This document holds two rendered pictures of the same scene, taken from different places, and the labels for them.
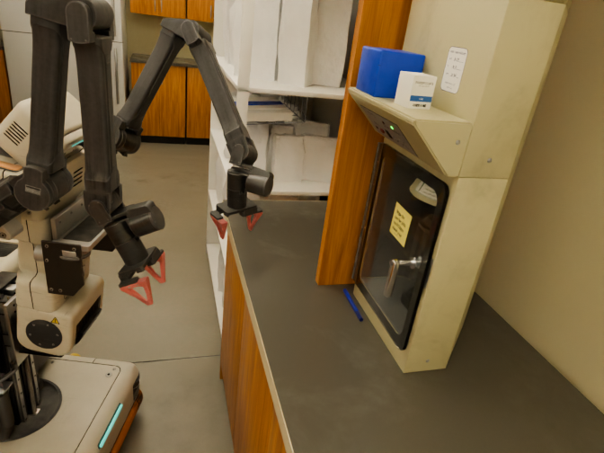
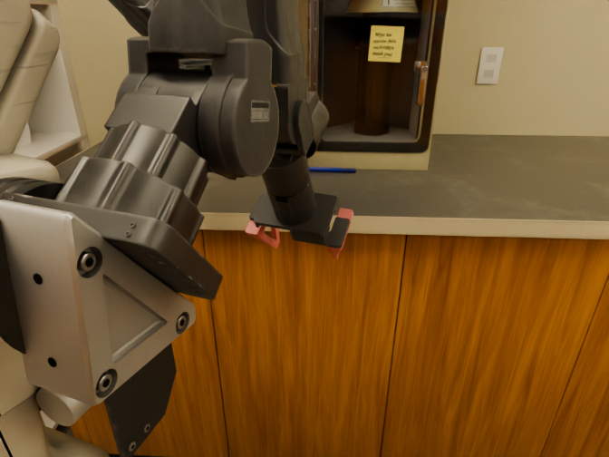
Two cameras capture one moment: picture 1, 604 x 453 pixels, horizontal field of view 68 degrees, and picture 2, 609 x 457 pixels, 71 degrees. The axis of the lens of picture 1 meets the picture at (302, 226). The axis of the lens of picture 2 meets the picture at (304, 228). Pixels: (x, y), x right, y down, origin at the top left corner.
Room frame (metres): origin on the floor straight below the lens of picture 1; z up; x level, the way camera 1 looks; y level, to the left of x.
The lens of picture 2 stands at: (0.70, 0.86, 1.31)
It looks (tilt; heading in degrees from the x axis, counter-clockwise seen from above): 27 degrees down; 292
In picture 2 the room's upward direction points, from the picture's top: straight up
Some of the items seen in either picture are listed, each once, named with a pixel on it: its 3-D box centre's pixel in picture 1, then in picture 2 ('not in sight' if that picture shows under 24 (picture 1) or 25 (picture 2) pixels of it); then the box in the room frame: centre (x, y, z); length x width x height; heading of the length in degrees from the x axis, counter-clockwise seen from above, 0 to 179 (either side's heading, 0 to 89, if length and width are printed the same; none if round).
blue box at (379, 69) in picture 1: (389, 73); not in sight; (1.01, -0.14, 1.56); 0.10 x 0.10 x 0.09; 18
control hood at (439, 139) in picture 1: (397, 127); not in sight; (0.93, -0.17, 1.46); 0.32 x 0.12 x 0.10; 18
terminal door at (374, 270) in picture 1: (392, 243); (373, 71); (0.95, -0.21, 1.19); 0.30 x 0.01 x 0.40; 18
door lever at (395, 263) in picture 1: (398, 277); (420, 83); (0.84, -0.22, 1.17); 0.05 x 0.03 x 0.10; 108
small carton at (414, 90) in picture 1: (414, 90); not in sight; (0.90, -0.18, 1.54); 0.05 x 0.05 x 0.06; 23
